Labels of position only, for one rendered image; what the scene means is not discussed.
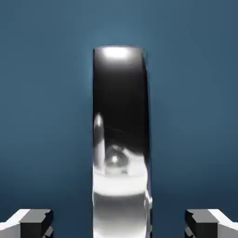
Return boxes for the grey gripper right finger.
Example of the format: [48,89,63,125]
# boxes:
[184,208,238,238]

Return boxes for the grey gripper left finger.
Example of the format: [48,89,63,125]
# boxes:
[0,208,54,238]

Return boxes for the blue cabinet door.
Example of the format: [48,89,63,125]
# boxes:
[0,0,238,238]

